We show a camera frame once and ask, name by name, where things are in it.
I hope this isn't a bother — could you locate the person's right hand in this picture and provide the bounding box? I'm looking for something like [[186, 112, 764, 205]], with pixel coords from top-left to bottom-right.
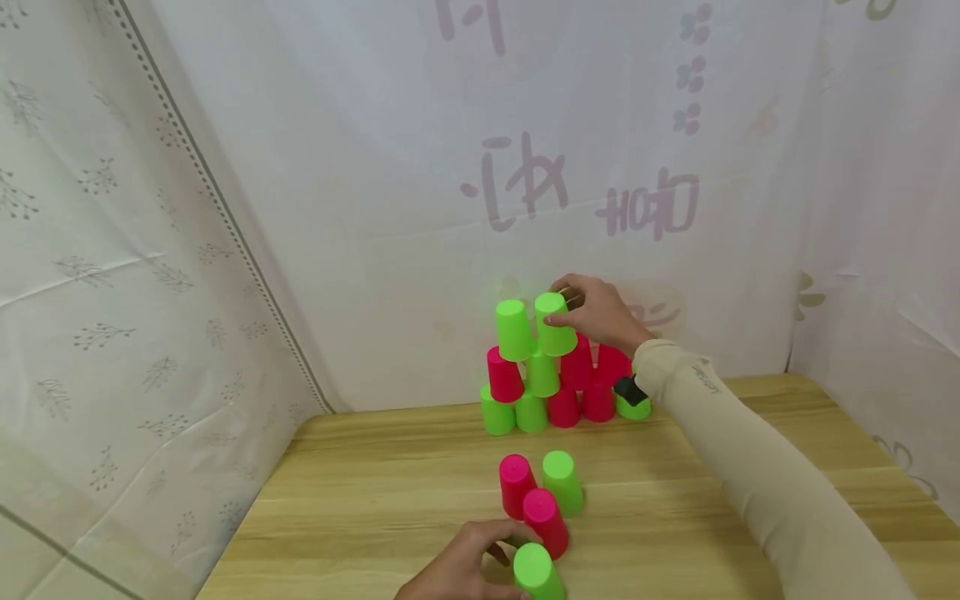
[[542, 273, 657, 362]]

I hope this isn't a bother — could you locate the person's left hand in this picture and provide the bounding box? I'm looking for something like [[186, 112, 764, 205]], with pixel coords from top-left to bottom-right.
[[396, 520, 543, 600]]

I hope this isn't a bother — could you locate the person's right forearm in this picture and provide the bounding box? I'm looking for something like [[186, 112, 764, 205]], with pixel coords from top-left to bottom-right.
[[632, 337, 920, 600]]

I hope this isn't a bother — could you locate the green plastic cup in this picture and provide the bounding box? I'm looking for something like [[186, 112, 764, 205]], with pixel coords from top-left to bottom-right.
[[541, 450, 585, 518], [512, 542, 568, 600], [532, 292, 579, 358]]

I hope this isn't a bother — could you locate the pyramid of green pink cups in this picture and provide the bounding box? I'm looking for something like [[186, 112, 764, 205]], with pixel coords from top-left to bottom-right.
[[480, 298, 653, 438]]

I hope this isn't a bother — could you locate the pink plastic cup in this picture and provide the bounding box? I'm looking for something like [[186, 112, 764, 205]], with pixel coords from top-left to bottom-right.
[[522, 488, 570, 562], [498, 453, 539, 522]]

